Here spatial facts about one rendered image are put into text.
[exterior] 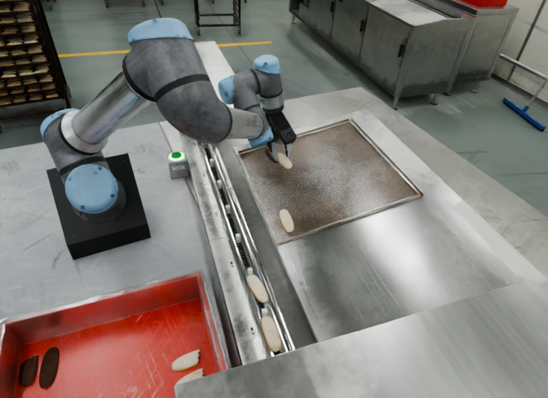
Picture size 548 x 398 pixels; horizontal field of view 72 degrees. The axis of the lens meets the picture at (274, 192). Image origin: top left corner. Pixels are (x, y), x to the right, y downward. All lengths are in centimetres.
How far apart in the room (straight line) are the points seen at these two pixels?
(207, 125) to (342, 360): 49
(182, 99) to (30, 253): 82
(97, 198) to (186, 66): 44
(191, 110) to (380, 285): 66
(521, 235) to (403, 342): 110
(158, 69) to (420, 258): 82
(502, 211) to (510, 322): 106
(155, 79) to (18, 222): 89
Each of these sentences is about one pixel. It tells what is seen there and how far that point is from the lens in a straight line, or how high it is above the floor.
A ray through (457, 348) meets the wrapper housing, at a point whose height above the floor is 130.
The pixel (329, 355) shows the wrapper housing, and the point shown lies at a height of 130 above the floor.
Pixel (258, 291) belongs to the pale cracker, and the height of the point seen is 86.
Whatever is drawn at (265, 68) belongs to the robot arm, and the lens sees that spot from 115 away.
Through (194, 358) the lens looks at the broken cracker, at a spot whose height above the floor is 83.
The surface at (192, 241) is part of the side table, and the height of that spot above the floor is 82.
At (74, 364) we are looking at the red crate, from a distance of 110.
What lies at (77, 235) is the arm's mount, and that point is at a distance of 126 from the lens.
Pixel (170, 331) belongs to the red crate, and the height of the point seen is 82.
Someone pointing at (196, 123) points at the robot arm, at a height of 137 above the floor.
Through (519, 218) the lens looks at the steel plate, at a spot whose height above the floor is 82.
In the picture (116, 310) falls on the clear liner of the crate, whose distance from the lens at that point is 109.
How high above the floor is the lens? 174
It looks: 40 degrees down
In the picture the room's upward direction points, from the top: 3 degrees clockwise
